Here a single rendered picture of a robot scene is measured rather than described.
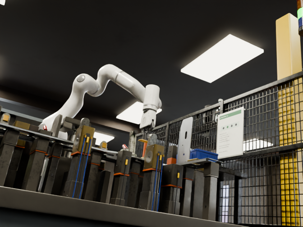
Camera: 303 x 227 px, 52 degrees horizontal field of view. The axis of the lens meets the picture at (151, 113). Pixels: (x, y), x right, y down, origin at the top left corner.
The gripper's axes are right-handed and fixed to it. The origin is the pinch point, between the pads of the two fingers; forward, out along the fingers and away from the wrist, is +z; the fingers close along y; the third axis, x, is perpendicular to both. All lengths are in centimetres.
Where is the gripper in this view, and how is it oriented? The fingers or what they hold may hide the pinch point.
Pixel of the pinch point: (146, 137)
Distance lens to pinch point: 175.7
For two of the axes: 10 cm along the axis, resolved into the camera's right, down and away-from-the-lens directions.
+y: 5.4, -2.5, -8.1
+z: -1.2, 9.3, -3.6
